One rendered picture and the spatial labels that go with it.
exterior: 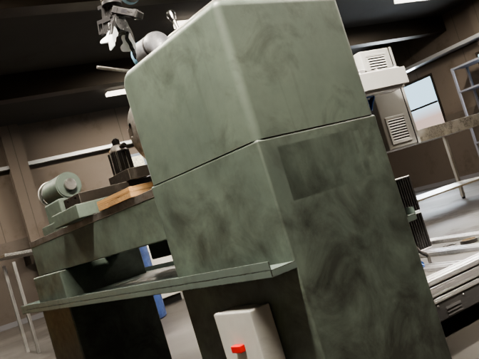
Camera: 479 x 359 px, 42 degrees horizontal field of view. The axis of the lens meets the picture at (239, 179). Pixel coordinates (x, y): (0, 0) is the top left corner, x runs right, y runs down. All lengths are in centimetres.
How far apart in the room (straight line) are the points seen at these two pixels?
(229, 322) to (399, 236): 56
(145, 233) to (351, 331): 93
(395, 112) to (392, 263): 122
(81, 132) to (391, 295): 972
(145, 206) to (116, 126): 922
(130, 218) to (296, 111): 92
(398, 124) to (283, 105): 130
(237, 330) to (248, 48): 77
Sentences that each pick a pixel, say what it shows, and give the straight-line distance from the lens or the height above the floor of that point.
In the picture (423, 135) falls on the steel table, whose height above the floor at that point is 91.
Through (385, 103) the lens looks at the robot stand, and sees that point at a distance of 294.
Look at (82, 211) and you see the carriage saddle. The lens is 267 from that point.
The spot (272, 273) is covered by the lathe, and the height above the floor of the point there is 53.
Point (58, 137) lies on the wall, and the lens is 1113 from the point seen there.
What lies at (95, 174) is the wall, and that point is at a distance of 1116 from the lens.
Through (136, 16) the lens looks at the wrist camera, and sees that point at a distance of 224.
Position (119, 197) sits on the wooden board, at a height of 88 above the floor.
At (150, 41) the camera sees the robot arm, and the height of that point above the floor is 152.
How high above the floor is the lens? 70
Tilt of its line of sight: 3 degrees up
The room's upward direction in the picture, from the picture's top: 17 degrees counter-clockwise
